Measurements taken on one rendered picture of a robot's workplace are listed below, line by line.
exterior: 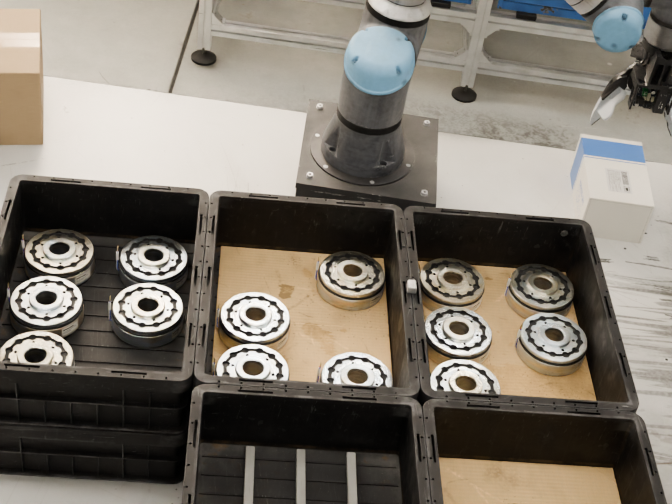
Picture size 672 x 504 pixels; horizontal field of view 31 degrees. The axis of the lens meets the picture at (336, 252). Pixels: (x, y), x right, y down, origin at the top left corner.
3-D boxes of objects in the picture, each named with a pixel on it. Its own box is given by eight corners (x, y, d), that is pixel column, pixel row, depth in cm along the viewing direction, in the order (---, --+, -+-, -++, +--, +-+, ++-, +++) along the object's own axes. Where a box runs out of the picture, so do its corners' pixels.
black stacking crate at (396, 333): (207, 248, 194) (211, 192, 187) (390, 261, 197) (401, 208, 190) (190, 440, 165) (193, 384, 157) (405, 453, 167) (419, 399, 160)
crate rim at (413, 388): (209, 201, 188) (210, 188, 187) (400, 216, 191) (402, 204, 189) (191, 394, 158) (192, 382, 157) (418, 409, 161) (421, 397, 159)
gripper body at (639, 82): (625, 112, 211) (645, 53, 203) (620, 85, 217) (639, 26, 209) (669, 118, 211) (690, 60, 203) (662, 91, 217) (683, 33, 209)
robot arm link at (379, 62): (329, 120, 209) (340, 55, 200) (345, 77, 219) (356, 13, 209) (397, 136, 208) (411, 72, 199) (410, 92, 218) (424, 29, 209)
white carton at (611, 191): (569, 170, 241) (580, 133, 235) (628, 178, 241) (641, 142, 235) (577, 235, 226) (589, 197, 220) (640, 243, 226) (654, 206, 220)
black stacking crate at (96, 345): (17, 233, 191) (13, 176, 184) (205, 247, 194) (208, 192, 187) (-36, 427, 162) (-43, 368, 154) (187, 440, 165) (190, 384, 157)
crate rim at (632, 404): (400, 216, 191) (402, 204, 189) (585, 230, 194) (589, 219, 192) (418, 409, 161) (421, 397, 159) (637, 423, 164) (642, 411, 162)
